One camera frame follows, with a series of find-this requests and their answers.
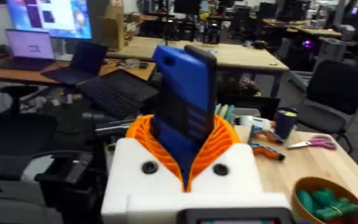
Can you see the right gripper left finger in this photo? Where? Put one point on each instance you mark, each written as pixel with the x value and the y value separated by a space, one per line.
pixel 129 174

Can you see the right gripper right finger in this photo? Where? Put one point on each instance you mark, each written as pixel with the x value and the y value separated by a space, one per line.
pixel 235 174

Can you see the blue electric screwdriver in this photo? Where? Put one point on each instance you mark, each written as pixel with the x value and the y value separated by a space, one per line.
pixel 183 81

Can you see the orange and blue hand tool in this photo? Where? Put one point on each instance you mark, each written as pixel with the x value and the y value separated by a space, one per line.
pixel 264 133
pixel 267 151

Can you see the white tape roll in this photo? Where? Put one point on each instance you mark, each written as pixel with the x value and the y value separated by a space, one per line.
pixel 253 122

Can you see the dark blue cup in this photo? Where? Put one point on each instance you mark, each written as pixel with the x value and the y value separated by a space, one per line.
pixel 285 123

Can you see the black keyboard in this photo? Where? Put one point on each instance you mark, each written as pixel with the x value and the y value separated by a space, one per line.
pixel 113 93

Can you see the brown tub with green toys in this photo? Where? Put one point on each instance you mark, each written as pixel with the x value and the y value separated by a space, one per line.
pixel 328 202

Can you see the pale wooden table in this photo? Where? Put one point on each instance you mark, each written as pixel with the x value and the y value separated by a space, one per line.
pixel 241 54

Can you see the dark open laptop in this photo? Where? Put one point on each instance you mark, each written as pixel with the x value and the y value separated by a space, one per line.
pixel 82 62

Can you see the black office chair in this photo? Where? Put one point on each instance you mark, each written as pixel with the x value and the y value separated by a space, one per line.
pixel 334 90
pixel 14 133

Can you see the brown cardboard box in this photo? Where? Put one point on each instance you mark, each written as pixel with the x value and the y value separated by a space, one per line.
pixel 113 28

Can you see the brown wooden desk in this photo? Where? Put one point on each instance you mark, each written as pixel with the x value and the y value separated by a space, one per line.
pixel 17 74

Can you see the laptop with purple screen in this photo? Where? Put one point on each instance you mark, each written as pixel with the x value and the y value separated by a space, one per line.
pixel 30 46

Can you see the large monitor screen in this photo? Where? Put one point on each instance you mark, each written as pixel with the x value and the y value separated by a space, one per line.
pixel 50 17

